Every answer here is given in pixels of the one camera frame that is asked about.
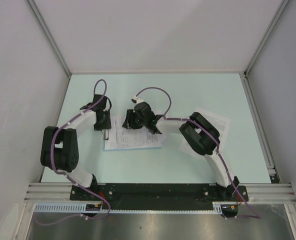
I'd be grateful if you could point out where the table form paper sheet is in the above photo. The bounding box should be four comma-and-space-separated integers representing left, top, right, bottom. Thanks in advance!
104, 114, 167, 151

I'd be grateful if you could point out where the blue clipboard folder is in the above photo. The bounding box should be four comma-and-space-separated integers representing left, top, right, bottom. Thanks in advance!
103, 129, 163, 152

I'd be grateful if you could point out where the metal folder clip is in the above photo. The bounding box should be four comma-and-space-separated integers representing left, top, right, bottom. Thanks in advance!
103, 129, 110, 141

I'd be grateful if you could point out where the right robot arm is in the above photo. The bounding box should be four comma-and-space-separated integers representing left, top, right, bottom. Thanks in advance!
122, 100, 240, 201

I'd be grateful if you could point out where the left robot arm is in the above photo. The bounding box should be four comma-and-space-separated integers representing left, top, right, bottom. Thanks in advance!
40, 94, 112, 200

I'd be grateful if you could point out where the lower text paper sheet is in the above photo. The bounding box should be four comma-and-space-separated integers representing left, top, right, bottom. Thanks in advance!
179, 107, 232, 159

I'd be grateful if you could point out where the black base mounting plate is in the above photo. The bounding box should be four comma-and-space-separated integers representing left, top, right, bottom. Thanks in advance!
69, 182, 249, 211

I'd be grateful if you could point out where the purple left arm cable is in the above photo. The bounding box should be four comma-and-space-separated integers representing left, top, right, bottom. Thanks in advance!
34, 79, 112, 227

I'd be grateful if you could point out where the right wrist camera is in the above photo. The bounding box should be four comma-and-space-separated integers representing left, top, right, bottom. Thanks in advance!
131, 96, 145, 105

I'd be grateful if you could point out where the aluminium front frame rail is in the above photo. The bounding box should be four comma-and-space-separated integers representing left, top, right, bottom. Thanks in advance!
24, 182, 296, 204

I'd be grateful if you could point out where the slotted cable duct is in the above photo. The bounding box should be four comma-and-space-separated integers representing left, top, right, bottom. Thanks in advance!
34, 201, 237, 214

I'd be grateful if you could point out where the left aluminium frame post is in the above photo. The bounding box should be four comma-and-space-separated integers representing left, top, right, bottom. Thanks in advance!
25, 0, 72, 78

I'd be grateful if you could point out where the aluminium frame post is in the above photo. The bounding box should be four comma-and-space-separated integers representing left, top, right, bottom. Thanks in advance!
243, 0, 292, 77
25, 0, 72, 78

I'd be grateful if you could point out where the right aluminium frame post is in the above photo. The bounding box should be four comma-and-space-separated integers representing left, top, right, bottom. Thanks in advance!
243, 0, 292, 77

